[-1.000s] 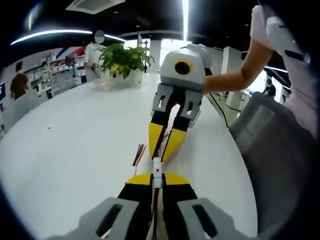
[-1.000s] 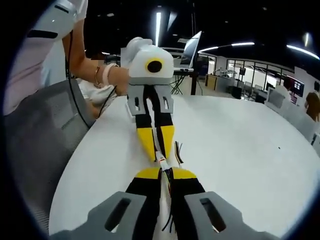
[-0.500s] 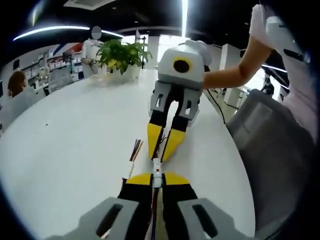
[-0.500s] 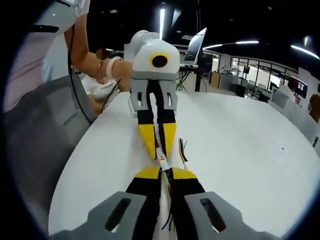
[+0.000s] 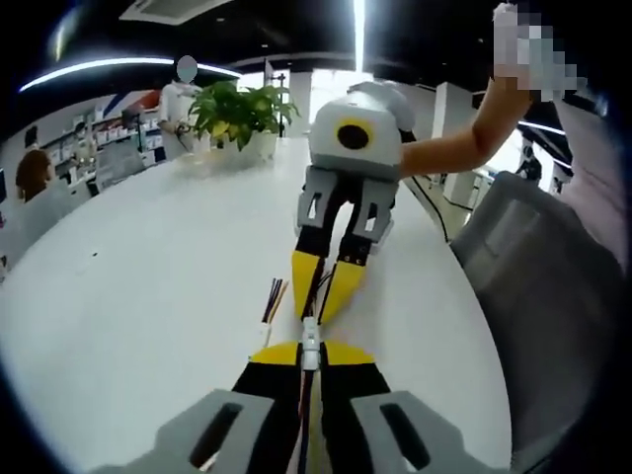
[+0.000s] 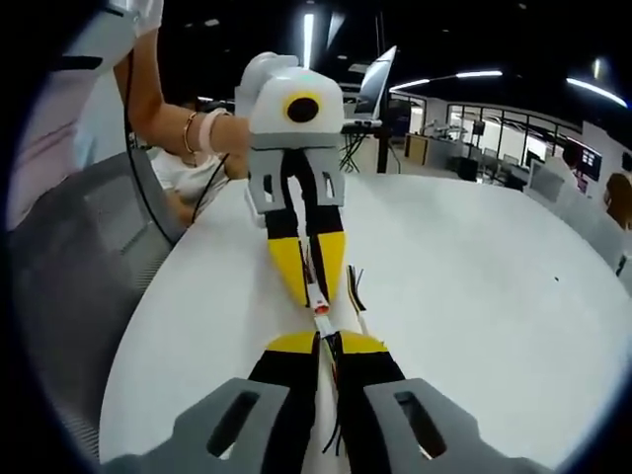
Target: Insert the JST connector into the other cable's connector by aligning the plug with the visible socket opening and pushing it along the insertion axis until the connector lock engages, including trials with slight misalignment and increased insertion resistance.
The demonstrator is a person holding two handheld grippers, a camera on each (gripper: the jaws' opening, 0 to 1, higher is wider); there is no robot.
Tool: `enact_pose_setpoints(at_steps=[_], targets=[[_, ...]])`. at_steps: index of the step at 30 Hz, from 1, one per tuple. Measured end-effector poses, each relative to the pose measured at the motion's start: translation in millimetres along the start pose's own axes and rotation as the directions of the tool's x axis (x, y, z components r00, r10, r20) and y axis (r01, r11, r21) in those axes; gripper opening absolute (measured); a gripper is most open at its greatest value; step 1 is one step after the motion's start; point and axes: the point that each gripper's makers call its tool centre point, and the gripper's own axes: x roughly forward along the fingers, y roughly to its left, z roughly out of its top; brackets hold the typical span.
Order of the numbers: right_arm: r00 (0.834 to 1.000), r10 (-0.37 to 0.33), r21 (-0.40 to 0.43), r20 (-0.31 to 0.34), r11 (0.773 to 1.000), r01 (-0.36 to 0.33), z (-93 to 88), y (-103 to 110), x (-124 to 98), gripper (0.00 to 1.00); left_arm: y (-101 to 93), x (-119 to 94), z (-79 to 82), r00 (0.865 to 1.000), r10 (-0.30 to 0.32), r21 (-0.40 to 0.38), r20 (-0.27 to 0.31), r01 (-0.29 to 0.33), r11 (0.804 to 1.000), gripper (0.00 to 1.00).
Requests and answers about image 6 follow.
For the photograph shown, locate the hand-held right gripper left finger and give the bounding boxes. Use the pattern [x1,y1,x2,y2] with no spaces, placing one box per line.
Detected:
[103,331,321,474]

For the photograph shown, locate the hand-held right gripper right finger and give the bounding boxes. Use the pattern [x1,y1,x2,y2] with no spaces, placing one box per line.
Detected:
[337,331,552,474]

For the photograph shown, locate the JST connector plug with wires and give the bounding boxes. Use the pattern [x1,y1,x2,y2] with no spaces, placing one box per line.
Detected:
[313,315,350,456]

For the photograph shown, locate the narrow ceiling light strip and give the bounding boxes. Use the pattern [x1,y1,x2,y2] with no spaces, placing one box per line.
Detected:
[302,12,316,69]

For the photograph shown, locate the pink wristband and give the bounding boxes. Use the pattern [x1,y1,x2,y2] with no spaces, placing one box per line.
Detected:
[197,108,234,155]

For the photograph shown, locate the open silver laptop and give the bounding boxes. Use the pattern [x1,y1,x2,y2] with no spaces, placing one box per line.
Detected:
[352,44,399,125]

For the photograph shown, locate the person's white trousers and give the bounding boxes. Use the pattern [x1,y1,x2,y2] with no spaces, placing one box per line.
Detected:
[149,146,248,226]

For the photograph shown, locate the wooden cabinet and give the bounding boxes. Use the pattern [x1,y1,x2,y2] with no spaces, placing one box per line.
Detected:
[404,130,432,165]

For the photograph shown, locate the short ceiling light strip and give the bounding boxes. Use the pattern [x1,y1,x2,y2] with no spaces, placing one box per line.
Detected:
[388,70,504,94]

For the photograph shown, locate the white chest-worn device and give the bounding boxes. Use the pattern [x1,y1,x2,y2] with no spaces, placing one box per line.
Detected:
[57,0,165,78]

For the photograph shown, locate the white-backed office chair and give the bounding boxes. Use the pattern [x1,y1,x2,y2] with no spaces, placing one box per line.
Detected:
[526,161,568,204]

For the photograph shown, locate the red-lit monitor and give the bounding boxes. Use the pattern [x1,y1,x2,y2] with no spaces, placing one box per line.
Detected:
[579,146,604,183]

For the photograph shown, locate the long curved ceiling light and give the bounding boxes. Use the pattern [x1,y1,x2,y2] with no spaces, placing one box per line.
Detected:
[566,76,629,109]

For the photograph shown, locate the gold bracelet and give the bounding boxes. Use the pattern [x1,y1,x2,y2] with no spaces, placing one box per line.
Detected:
[182,111,199,155]

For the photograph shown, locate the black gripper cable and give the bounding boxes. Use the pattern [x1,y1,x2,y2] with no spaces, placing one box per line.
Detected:
[121,47,233,247]

